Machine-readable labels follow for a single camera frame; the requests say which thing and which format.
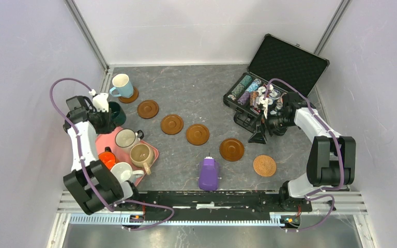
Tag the light blue mug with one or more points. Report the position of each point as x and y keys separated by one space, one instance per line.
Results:
x=122 y=87

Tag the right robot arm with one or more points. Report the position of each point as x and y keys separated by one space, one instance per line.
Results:
x=332 y=158

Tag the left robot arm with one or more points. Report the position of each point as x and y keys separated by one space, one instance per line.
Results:
x=90 y=182

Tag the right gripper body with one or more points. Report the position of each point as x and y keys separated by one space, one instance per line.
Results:
x=273 y=121

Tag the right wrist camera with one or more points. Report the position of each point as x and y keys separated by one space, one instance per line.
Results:
x=262 y=104

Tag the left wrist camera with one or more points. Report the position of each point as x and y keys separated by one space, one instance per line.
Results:
x=100 y=101

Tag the purple plastic box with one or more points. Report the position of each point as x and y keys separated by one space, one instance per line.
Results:
x=209 y=174

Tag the dark green mug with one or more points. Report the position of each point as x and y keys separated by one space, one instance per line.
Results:
x=118 y=115

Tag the brown wooden coaster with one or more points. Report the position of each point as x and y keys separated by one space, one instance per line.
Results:
x=172 y=124
x=148 y=109
x=197 y=134
x=132 y=98
x=231 y=149

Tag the orange mug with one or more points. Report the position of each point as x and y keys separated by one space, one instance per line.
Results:
x=108 y=158

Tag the black poker chip case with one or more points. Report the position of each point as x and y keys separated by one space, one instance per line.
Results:
x=275 y=58

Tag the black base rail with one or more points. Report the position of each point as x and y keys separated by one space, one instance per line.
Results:
x=250 y=205

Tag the beige mug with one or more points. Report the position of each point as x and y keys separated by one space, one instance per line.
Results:
x=142 y=156

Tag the woven rattan coaster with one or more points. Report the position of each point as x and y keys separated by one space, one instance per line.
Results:
x=265 y=166

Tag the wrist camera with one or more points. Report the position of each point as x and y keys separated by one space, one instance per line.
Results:
x=100 y=101
x=262 y=104

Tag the white mug dark handle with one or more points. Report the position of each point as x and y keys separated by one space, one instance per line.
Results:
x=126 y=139

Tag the pink tray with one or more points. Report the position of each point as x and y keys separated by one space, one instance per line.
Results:
x=108 y=140

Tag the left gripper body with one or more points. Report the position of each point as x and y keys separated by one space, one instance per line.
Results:
x=103 y=121

